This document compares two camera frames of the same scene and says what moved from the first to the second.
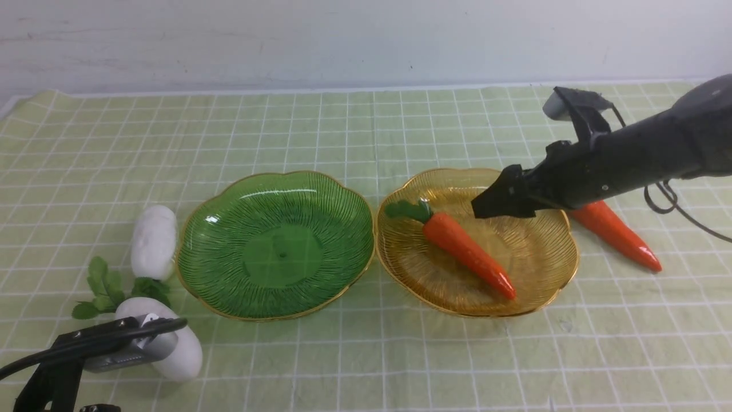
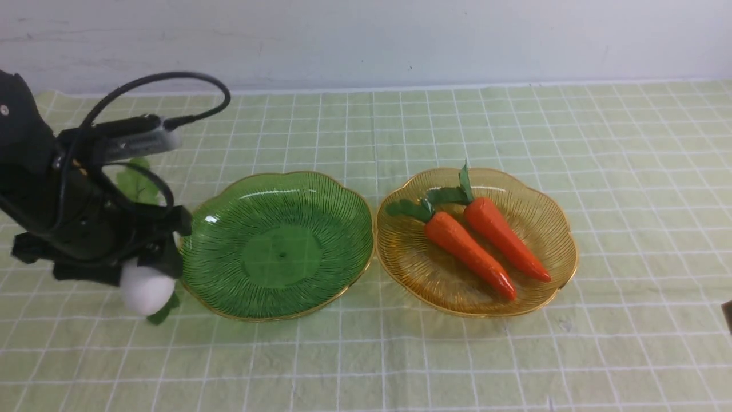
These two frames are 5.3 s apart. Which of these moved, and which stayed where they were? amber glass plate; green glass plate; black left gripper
Moved: black left gripper
Stayed: amber glass plate; green glass plate
